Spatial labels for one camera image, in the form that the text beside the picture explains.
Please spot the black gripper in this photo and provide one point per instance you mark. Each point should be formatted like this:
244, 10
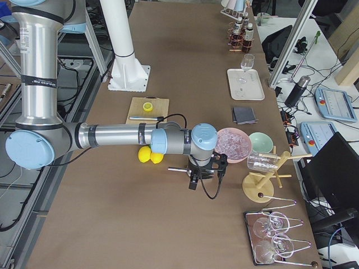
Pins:
197, 168

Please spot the copper wire bottle basket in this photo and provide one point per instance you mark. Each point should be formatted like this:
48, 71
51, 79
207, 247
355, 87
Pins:
237, 47

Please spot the tea bottle white cap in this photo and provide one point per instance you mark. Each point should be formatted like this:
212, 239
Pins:
236, 30

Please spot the metal ice scoop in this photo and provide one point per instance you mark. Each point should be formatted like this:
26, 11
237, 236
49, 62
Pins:
176, 169

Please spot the right yellow lemon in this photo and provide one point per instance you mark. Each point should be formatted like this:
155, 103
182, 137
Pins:
156, 157

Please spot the yellow lemon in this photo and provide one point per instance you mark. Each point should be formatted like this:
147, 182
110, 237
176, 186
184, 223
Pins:
156, 157
144, 154

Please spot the pink bowl of ice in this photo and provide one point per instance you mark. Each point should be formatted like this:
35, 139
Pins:
235, 143

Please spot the left yellow lemon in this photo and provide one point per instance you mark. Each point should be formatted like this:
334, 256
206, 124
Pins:
144, 154

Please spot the wooden cup tree stand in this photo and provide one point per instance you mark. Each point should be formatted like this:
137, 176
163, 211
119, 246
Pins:
257, 185

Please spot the clear glass jar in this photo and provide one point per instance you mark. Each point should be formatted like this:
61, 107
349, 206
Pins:
262, 161

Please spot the green bowl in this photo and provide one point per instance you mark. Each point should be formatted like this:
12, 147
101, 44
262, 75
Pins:
261, 142

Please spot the dark grey folded cloth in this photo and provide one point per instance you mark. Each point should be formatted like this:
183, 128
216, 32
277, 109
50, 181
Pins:
243, 115

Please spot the wooden cutting board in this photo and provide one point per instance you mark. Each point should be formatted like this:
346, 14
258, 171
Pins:
160, 109

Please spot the lemon half slice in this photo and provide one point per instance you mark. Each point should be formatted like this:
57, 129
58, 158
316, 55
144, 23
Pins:
147, 106

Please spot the upside down wine glass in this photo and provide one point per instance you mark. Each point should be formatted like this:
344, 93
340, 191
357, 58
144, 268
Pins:
271, 225

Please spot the black tray with glasses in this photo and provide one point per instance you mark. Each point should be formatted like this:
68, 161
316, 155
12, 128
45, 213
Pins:
268, 240

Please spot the white rectangular tray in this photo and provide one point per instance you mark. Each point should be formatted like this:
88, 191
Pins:
245, 85

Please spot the clear wine glass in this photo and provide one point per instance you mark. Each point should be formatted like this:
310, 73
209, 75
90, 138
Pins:
247, 62

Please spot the blue teach pendant lower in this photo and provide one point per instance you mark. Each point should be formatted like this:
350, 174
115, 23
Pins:
316, 134

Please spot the blue teach pendant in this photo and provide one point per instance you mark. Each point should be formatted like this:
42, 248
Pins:
334, 104
316, 134

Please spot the black thermos bottle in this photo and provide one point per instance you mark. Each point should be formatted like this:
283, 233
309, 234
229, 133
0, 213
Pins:
297, 91

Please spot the black monitor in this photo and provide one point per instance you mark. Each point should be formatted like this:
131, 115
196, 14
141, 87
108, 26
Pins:
333, 174

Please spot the blue teach pendant upper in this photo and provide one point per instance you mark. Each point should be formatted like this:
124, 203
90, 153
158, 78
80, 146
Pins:
334, 104

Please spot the white cup rack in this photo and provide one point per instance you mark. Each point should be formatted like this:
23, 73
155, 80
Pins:
235, 8

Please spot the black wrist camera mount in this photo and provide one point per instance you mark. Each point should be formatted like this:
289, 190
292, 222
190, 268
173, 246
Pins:
219, 163

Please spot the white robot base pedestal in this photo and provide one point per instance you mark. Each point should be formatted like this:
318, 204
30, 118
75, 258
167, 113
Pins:
128, 74

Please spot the aluminium frame post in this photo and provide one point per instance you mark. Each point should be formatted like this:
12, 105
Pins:
298, 26

